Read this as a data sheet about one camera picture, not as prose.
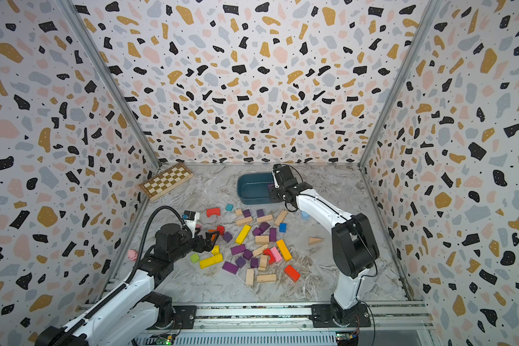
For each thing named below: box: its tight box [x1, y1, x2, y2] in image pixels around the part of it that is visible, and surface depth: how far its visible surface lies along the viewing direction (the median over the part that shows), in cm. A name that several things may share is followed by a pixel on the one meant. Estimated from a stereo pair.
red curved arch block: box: [263, 247, 277, 266], surface depth 89 cm
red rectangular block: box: [284, 264, 301, 283], surface depth 84 cm
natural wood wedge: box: [308, 236, 323, 246], surface depth 94 cm
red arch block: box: [206, 207, 222, 218], surface depth 105 cm
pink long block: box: [269, 246, 283, 262], surface depth 89 cm
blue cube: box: [278, 222, 288, 233], surface depth 99 cm
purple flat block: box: [222, 261, 239, 275], surface depth 87 cm
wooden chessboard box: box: [138, 162, 194, 202], surface depth 112 cm
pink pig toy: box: [127, 248, 138, 262], surface depth 88 cm
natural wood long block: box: [273, 209, 289, 227], surface depth 102 cm
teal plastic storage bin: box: [236, 173, 275, 205], surface depth 114 cm
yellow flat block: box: [199, 253, 224, 269], surface depth 87 cm
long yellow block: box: [234, 224, 252, 246], surface depth 97 cm
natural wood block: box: [256, 273, 277, 282], surface depth 83 cm
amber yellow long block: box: [276, 239, 292, 261], surface depth 91 cm
